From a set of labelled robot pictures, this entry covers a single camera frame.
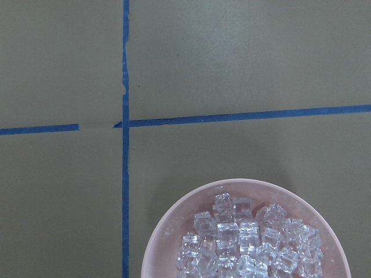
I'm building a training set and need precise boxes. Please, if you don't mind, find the pile of clear ice cubes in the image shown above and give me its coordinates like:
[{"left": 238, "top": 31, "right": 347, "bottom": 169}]
[{"left": 176, "top": 193, "right": 323, "bottom": 277}]

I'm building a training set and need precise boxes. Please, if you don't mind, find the pink bowl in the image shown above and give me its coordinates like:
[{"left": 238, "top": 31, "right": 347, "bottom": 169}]
[{"left": 141, "top": 178, "right": 351, "bottom": 277}]

